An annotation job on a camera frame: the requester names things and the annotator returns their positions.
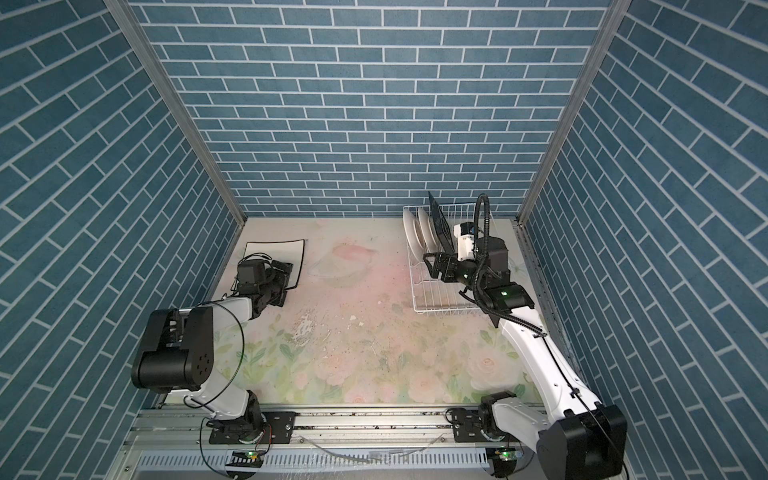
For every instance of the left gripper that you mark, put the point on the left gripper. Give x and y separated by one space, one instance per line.
282 278

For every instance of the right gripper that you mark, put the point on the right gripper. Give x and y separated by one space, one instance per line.
444 258

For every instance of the white square plate black rim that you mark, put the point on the white square plate black rim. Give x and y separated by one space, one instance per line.
292 252

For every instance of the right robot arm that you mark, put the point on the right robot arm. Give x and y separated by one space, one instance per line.
576 436

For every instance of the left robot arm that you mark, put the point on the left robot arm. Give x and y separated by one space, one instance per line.
176 350

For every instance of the round white plate inner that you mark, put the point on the round white plate inner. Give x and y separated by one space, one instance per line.
427 228

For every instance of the round white plate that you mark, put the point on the round white plate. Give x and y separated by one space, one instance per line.
427 228
412 232

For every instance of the round white plate outer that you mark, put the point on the round white plate outer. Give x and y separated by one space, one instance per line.
412 232

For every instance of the left corner metal profile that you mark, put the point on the left corner metal profile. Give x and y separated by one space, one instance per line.
139 42

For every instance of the corner metal profile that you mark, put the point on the corner metal profile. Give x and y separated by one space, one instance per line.
605 34
139 42

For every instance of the right corner metal profile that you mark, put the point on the right corner metal profile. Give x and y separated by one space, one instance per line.
605 34

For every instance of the white wire dish rack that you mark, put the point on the white wire dish rack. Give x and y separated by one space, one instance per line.
495 285

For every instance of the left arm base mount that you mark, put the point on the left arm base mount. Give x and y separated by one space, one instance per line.
270 427

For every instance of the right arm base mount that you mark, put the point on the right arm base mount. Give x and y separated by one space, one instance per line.
471 426

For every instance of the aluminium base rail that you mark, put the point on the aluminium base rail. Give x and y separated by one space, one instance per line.
175 427

